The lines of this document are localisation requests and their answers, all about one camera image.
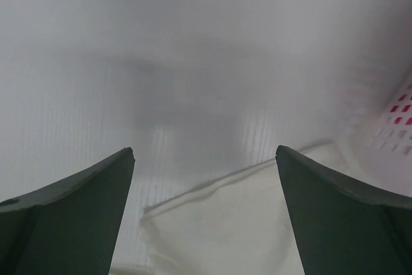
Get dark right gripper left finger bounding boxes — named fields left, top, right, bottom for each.
left=1, top=147, right=134, bottom=274

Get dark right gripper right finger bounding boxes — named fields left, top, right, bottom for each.
left=276, top=146, right=411, bottom=274

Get cream white t shirt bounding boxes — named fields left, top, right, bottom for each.
left=109, top=139, right=355, bottom=275

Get white plastic laundry basket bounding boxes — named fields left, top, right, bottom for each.
left=336, top=65, right=411, bottom=196

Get crumpled red t shirt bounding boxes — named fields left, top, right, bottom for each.
left=391, top=82, right=411, bottom=126

